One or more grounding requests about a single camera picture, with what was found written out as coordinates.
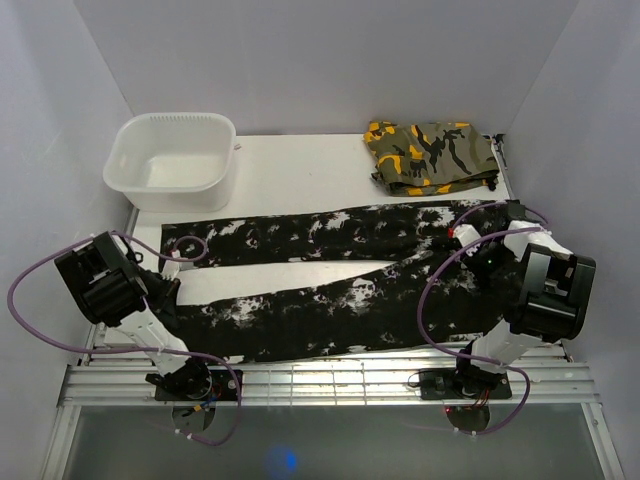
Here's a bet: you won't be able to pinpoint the purple cable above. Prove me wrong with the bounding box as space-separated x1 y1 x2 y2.
7 230 245 447
399 201 552 437

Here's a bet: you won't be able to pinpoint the white plastic basin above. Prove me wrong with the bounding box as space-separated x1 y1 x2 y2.
103 112 237 214

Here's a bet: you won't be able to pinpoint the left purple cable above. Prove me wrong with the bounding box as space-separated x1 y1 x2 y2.
7 230 245 447

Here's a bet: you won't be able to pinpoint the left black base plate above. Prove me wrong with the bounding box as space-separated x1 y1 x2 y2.
153 369 244 403

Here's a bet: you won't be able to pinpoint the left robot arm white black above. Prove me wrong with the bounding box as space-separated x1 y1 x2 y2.
54 233 213 400

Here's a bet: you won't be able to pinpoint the folded camouflage trousers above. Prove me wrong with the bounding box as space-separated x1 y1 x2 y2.
363 121 500 197

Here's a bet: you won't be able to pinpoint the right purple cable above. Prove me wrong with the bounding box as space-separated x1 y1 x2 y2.
399 201 552 437

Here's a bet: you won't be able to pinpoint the aluminium frame rail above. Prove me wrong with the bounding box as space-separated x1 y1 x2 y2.
40 345 624 479

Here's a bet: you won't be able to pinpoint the black white tie-dye trousers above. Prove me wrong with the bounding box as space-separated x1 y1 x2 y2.
161 201 506 363

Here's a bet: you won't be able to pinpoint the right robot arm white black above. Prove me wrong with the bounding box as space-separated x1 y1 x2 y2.
450 201 596 398

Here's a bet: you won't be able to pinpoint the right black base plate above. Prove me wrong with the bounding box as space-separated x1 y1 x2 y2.
418 368 512 400

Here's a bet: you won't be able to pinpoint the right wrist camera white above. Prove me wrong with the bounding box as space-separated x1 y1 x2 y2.
448 224 481 248

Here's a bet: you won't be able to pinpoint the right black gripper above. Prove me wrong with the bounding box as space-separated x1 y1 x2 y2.
460 240 516 290

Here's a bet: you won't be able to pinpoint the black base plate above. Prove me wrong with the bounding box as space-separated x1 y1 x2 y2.
418 368 512 400
153 369 244 403

